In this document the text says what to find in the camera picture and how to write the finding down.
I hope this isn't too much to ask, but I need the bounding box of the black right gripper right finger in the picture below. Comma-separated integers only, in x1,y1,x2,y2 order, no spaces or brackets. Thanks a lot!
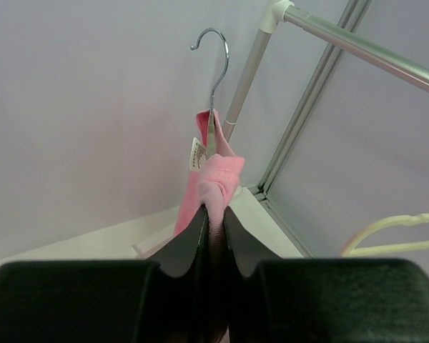
224,209,429,342

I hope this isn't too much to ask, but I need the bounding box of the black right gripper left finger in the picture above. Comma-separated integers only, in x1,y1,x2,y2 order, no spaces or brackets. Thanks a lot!
0,207,208,342

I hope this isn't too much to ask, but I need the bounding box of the pink t shirt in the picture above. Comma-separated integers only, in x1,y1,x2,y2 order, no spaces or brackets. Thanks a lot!
173,110,245,243

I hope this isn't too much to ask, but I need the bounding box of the beige hanger with metal hook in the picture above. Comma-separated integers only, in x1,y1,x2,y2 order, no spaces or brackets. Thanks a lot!
190,27,230,159

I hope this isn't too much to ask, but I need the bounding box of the white and silver clothes rack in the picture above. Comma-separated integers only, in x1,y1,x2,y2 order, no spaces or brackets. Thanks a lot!
231,1,429,148

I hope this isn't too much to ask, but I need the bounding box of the aluminium frame post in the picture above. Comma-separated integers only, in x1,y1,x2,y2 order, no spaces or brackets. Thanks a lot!
252,1,372,202

